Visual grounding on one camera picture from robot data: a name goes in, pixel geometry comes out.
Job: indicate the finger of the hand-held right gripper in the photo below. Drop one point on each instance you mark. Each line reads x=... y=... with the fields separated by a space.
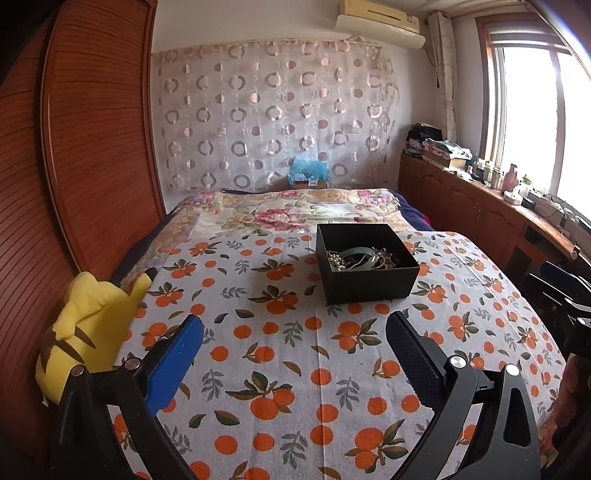
x=549 y=295
x=561 y=277

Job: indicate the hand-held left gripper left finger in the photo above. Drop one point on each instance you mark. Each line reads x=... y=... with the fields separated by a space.
x=175 y=360

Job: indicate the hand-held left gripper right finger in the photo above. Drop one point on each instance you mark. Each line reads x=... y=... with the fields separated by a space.
x=411 y=355

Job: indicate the black cardboard box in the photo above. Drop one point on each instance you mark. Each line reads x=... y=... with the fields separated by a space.
x=369 y=286

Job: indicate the person's red patterned clothing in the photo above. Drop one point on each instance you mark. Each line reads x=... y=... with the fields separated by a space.
x=575 y=406

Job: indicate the black electronic device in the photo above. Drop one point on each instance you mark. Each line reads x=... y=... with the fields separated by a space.
x=545 y=205

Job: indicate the white tissue box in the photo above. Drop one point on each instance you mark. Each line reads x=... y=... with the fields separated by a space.
x=512 y=198

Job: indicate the yellow plush toy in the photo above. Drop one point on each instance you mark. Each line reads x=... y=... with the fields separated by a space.
x=87 y=314

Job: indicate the pink bottle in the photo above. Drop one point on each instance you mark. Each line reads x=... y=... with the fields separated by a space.
x=511 y=177

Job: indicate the orange fruit print cloth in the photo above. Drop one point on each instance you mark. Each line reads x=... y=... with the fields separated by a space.
x=300 y=332

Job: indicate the pale green jade bangle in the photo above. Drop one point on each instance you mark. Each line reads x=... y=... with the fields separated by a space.
x=360 y=250

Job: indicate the wooden cabinet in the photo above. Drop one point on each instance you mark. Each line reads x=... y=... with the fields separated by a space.
x=461 y=203

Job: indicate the purple blanket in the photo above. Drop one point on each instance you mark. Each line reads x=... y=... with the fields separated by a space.
x=415 y=214

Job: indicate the window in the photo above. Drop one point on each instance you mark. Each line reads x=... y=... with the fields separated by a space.
x=521 y=115

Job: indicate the floral blanket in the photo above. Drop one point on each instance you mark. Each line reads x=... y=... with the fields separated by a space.
x=277 y=214

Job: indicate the stack of folded clothes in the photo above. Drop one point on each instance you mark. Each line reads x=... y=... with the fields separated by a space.
x=438 y=147

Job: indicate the small brown box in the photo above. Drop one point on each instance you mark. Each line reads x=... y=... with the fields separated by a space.
x=309 y=184

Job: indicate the blue plastic bag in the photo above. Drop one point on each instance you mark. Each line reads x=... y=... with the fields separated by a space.
x=308 y=168

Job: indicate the white window curtain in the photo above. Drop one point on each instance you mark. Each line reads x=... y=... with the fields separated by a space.
x=443 y=69

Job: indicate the circle patterned sheer curtain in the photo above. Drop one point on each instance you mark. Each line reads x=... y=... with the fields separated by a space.
x=277 y=92

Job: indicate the cream air conditioner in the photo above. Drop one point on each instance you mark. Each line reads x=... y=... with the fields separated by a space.
x=378 y=23

